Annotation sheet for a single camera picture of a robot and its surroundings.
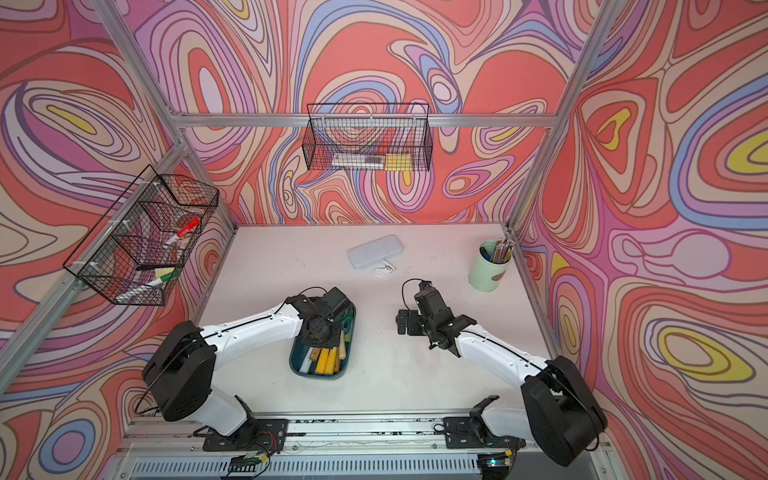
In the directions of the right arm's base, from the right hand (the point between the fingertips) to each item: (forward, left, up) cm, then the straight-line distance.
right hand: (414, 326), depth 87 cm
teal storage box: (-6, +33, -1) cm, 34 cm away
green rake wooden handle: (-7, +21, +1) cm, 22 cm away
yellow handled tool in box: (-9, +25, 0) cm, 27 cm away
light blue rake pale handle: (-10, +31, -2) cm, 33 cm away
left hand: (-4, +23, -1) cm, 23 cm away
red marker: (+16, +59, +28) cm, 67 cm away
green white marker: (+2, +67, +22) cm, 71 cm away
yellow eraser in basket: (+41, +3, +30) cm, 50 cm away
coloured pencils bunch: (+18, -29, +11) cm, 36 cm away
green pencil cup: (+16, -25, +2) cm, 30 cm away
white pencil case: (+33, +12, -4) cm, 35 cm away
